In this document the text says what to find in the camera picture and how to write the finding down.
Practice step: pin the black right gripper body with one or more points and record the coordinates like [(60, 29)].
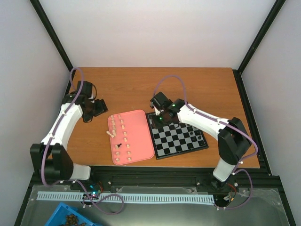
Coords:
[(163, 120)]

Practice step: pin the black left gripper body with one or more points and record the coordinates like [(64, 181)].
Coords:
[(95, 110)]

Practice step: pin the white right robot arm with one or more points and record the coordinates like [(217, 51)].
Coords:
[(231, 135)]

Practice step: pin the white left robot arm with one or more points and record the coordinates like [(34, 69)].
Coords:
[(50, 158)]

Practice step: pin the black and white chessboard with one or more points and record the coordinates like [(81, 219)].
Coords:
[(175, 139)]

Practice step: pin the pink plastic tray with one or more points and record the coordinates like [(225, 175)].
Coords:
[(137, 145)]

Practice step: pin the blue plastic bin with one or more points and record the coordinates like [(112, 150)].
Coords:
[(65, 215)]

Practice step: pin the black aluminium frame base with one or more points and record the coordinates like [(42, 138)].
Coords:
[(221, 90)]

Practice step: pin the light blue cable duct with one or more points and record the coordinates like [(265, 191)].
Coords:
[(129, 198)]

